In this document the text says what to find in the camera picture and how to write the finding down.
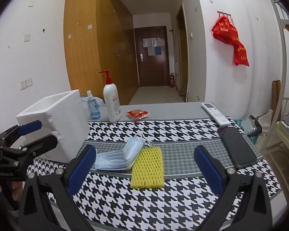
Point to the blue spray bottle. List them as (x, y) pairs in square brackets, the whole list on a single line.
[(93, 107)]

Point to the red fire extinguisher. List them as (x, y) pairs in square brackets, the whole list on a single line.
[(172, 80)]

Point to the red snack packet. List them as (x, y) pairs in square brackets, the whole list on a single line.
[(136, 115)]

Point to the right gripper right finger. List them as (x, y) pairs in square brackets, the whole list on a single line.
[(254, 211)]

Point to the blue face masks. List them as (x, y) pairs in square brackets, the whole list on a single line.
[(120, 160)]

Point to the white remote control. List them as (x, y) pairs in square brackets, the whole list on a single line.
[(221, 120)]

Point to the white metal bunk bed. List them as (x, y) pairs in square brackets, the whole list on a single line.
[(282, 16)]

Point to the mask box bag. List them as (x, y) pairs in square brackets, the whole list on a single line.
[(251, 126)]

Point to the person's left hand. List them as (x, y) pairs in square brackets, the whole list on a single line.
[(13, 189)]

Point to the red hanging bags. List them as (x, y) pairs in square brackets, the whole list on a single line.
[(226, 32)]

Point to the wooden wardrobe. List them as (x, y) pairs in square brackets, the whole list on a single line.
[(99, 36)]

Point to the wall hook rack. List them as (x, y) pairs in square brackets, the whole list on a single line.
[(223, 13)]

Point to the white wall switch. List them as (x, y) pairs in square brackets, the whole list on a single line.
[(27, 37)]

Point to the yellow foam net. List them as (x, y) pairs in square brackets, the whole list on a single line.
[(148, 169)]

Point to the white red pump bottle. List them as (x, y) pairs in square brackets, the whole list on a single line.
[(111, 98)]

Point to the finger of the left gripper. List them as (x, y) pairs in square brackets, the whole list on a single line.
[(11, 135), (32, 150)]

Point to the wooden boards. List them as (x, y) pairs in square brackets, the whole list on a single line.
[(277, 97)]

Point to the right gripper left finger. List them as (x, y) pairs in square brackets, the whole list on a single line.
[(36, 212)]

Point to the white styrofoam box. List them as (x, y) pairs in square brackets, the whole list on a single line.
[(63, 116)]

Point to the black smartphone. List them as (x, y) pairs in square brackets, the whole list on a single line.
[(239, 150)]

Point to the wall socket pair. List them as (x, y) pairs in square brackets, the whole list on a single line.
[(26, 83)]

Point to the wooden door frame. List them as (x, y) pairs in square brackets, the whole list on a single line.
[(183, 52)]

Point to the houndstooth table mat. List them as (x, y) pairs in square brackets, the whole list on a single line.
[(164, 188)]

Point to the dark brown door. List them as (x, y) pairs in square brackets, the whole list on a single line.
[(152, 56)]

